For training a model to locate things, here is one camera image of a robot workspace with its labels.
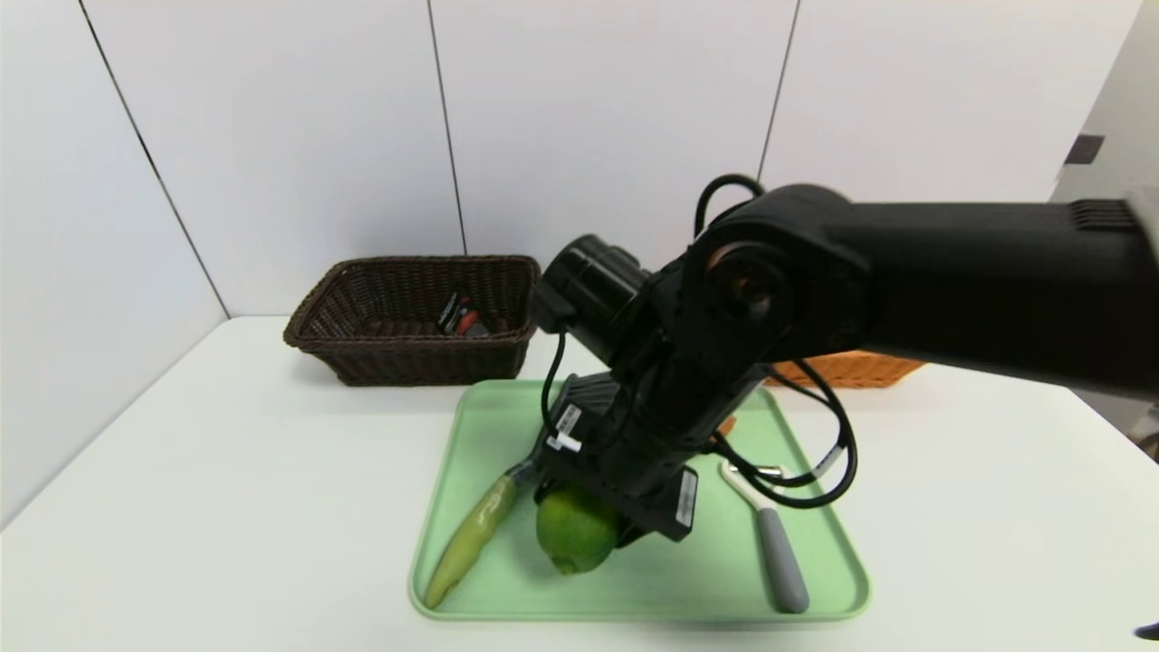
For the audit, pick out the light green plastic tray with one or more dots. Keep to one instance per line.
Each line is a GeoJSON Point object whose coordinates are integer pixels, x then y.
{"type": "Point", "coordinates": [706, 580]}

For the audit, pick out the black cosmetic tube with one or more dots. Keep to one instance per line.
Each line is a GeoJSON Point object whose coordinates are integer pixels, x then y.
{"type": "Point", "coordinates": [462, 319]}

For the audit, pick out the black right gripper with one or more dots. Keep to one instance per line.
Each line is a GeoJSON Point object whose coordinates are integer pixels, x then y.
{"type": "Point", "coordinates": [668, 503]}

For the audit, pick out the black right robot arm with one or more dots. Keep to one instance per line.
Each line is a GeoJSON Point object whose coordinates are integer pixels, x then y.
{"type": "Point", "coordinates": [951, 281]}

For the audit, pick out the dark brown wicker basket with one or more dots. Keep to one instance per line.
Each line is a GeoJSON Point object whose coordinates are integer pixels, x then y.
{"type": "Point", "coordinates": [407, 362]}

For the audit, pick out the orange wicker basket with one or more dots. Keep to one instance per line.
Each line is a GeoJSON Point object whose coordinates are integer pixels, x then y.
{"type": "Point", "coordinates": [851, 371]}

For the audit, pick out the green lime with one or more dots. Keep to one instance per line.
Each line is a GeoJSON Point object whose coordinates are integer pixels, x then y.
{"type": "Point", "coordinates": [575, 534]}

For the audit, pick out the small black wall fixture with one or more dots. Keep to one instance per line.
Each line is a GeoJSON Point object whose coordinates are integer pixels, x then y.
{"type": "Point", "coordinates": [1083, 149]}

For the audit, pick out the orange toy fruit tart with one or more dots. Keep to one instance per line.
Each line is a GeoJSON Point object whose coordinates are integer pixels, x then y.
{"type": "Point", "coordinates": [727, 426]}

